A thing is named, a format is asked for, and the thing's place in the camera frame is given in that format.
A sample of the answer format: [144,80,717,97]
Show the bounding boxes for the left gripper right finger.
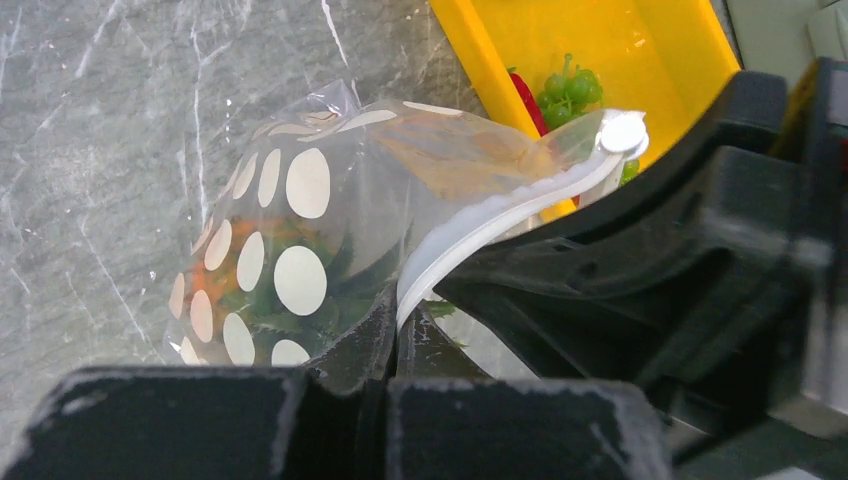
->
[387,307,673,479]

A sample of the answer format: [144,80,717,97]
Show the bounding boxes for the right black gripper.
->
[437,57,847,479]

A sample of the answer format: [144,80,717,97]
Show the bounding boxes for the orange toy pineapple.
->
[188,215,465,366]

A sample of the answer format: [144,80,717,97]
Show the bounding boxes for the clear plastic storage box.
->
[726,0,847,86]

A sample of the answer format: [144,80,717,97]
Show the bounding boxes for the yellow plastic tray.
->
[431,1,738,223]

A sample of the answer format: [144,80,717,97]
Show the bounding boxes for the green toy grapes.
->
[532,53,650,179]

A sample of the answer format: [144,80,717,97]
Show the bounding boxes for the red toy chili pepper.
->
[507,67,549,136]

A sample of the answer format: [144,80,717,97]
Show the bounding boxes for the clear dotted zip top bag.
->
[165,79,651,379]

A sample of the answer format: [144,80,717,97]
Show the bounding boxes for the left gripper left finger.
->
[4,291,396,479]

